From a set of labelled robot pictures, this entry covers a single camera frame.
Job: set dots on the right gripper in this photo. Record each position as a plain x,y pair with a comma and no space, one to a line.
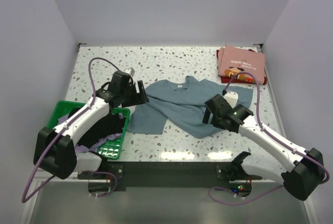
215,123

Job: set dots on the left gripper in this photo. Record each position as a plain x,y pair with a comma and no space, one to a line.
139,98

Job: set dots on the blue t-shirt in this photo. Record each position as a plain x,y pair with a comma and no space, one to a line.
182,104

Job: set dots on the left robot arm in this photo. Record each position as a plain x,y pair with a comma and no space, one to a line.
55,147

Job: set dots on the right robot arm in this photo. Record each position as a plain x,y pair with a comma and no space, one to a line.
303,169

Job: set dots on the black garment in basket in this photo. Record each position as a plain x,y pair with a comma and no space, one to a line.
104,128

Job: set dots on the green plastic basket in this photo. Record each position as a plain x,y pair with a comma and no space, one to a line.
112,147

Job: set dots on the pink folded t-shirt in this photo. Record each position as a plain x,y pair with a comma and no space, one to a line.
232,60

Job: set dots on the lavender garment in basket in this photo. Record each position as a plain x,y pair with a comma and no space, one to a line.
109,139

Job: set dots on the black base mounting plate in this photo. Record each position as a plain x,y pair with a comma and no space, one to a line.
123,185

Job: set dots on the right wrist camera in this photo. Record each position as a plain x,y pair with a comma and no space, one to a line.
232,98

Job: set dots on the aluminium frame rail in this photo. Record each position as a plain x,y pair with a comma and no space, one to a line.
179,171

